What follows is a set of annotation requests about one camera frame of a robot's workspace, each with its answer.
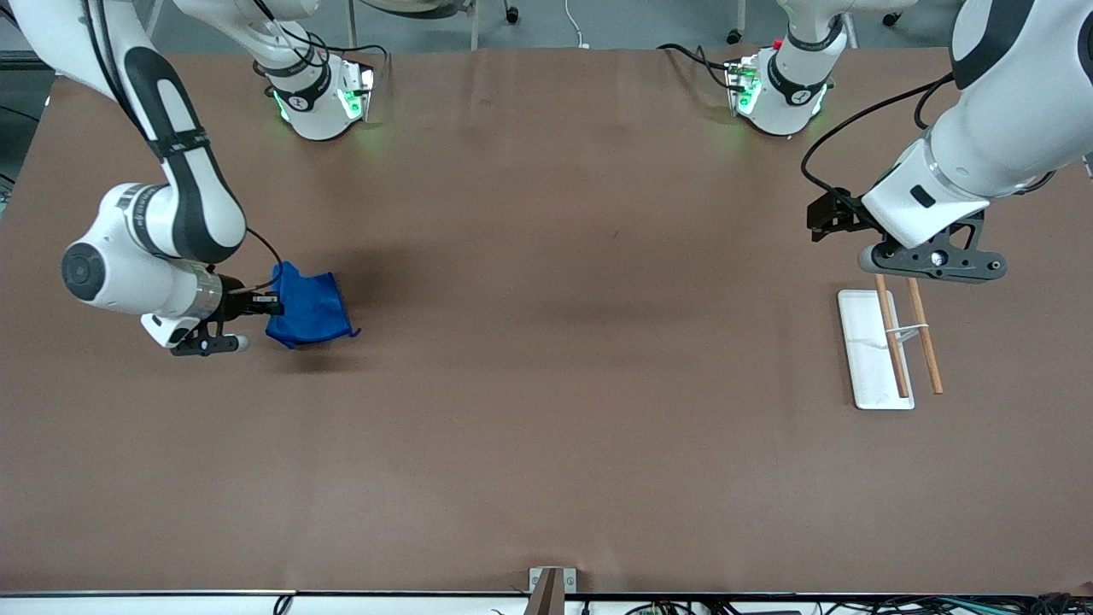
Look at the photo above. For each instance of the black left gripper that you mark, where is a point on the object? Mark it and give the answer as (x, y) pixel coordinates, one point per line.
(832, 216)

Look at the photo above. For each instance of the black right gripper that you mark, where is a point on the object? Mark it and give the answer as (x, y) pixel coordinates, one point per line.
(233, 304)

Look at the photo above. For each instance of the blue towel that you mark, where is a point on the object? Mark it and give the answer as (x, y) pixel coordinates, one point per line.
(312, 307)

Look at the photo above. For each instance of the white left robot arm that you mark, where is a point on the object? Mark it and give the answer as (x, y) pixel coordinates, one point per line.
(1008, 128)

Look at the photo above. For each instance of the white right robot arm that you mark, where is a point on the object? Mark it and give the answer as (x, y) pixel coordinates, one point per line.
(128, 256)

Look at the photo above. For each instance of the white towel rack base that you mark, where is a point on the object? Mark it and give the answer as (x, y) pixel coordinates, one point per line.
(867, 359)

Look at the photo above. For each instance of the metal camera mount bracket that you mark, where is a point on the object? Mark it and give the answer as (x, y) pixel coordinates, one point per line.
(551, 589)

